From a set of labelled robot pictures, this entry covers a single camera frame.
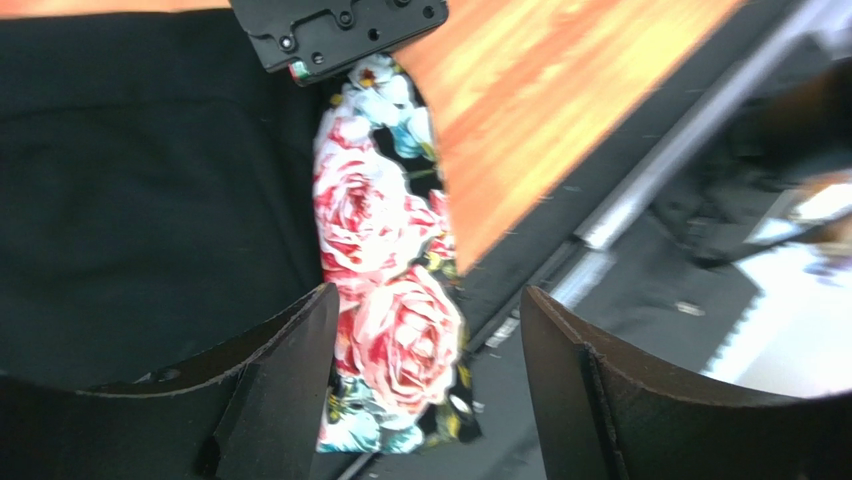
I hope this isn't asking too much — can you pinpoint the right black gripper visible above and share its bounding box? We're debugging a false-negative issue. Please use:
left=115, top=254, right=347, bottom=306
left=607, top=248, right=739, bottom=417
left=230, top=0, right=449, bottom=85

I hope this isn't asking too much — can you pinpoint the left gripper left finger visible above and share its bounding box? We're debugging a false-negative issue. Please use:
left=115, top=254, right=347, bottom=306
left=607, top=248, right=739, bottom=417
left=1, top=284, right=339, bottom=480

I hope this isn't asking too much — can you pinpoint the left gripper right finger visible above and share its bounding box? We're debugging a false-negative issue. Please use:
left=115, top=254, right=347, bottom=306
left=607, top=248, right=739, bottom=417
left=521, top=287, right=851, bottom=479

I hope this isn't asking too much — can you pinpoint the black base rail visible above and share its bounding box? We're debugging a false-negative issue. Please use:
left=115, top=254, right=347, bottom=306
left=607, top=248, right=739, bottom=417
left=338, top=1, right=851, bottom=479

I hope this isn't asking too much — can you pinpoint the black t shirt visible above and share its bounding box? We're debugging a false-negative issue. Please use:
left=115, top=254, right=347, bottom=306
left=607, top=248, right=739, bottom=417
left=0, top=9, right=482, bottom=455

